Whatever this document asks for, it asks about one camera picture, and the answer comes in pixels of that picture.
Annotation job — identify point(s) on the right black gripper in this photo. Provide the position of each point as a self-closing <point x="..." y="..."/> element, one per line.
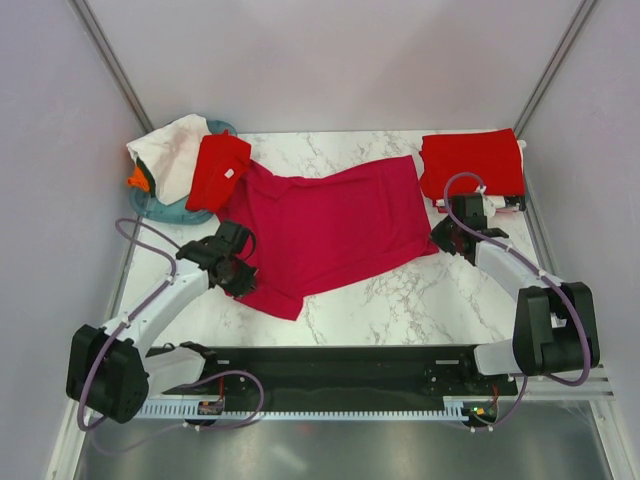
<point x="437" y="234"/>

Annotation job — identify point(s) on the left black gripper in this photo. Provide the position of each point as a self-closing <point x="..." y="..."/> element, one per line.
<point x="247" y="283"/>

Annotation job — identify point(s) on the magenta polo shirt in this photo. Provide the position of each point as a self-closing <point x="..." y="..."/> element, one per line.
<point x="319" y="234"/>

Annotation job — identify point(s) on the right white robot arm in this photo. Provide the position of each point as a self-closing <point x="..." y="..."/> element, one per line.
<point x="555" y="332"/>

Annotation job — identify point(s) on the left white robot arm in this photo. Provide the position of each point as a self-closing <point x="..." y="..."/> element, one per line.
<point x="111" y="369"/>

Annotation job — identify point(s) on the folded red t shirt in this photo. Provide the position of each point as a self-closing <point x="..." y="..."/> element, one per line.
<point x="494" y="156"/>

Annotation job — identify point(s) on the red t shirt in basket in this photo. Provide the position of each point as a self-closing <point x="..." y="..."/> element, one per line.
<point x="222" y="160"/>

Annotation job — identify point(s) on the teal laundry basket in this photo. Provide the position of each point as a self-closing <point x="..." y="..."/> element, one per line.
<point x="147" y="206"/>

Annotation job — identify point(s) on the orange garment in basket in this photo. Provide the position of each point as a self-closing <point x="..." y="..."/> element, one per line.
<point x="139" y="180"/>

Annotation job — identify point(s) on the white t shirt in basket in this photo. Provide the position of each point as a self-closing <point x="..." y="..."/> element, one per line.
<point x="168" y="157"/>

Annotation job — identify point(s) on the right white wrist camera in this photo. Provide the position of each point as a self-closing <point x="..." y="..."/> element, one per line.
<point x="491" y="204"/>

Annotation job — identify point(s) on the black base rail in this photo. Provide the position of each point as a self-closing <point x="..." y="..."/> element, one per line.
<point x="383" y="376"/>

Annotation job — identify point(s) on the white slotted cable duct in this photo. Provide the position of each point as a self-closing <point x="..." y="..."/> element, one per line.
<point x="187" y="408"/>

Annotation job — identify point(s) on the right aluminium corner post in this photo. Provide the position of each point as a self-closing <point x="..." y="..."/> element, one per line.
<point x="562" y="50"/>

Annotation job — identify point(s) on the aluminium corner post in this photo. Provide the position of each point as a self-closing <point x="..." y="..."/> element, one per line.
<point x="99" y="39"/>
<point x="562" y="50"/>

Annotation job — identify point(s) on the left aluminium corner post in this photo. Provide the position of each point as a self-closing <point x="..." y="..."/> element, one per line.
<point x="99" y="39"/>

